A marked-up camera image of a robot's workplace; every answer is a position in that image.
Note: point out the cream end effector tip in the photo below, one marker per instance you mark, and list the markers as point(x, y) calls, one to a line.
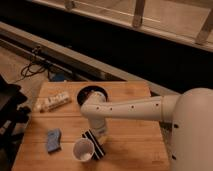
point(102, 138)

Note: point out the white paper cup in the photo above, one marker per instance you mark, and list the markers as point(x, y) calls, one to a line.
point(83, 150)

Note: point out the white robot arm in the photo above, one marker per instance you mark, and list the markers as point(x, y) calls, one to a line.
point(190, 113)

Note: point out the black round plate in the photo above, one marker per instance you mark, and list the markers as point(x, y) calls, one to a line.
point(84, 93)

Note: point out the white power strip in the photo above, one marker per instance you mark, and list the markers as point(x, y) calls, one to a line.
point(53, 102)

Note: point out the blue object behind table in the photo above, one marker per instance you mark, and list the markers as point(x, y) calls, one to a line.
point(58, 78)

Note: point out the black chair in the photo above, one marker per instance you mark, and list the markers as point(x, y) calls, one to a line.
point(10, 115)

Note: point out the wooden table leg middle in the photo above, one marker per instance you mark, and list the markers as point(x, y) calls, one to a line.
point(138, 13)

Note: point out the wooden table leg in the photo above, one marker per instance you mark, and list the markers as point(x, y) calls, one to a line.
point(138, 13)
point(205, 30)

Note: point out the wooden table leg right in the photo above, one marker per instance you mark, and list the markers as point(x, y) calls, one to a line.
point(205, 30)

